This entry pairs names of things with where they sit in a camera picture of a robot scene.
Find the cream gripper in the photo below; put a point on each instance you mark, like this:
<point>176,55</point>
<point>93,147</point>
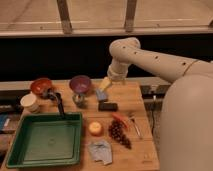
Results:
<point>105,83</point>

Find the yellow apple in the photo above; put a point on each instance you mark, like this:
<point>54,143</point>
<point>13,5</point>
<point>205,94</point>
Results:
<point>95,128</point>

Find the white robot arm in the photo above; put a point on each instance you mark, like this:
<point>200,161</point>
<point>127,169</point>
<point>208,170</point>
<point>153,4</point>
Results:
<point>186,127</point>

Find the purple bowl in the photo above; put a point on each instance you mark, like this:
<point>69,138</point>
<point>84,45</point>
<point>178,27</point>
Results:
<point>80,84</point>

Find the red bowl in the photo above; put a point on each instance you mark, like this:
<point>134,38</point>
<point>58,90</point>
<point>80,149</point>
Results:
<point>39,85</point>

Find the blue sponge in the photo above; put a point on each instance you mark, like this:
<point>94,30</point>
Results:
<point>101,96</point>

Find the black rectangular block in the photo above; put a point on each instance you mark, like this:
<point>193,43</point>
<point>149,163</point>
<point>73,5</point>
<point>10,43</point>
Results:
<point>107,106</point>

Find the small metal cup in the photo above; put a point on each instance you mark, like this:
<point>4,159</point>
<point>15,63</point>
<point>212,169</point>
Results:
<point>79,100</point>

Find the metal fork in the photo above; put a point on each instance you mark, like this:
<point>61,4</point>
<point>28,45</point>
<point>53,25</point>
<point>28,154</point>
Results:
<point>131,117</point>

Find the dark grape bunch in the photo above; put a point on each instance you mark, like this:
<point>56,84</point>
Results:
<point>115,131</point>

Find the black ladle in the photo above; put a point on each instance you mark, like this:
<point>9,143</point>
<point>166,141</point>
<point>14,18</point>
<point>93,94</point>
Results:
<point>58,99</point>

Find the crumpled grey cloth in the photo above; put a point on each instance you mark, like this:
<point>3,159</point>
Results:
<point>100,151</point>

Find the white cup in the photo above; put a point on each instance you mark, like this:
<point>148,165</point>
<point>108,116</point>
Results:
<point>29,102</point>

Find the green plastic tray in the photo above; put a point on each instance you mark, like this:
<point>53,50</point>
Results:
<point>46,140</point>

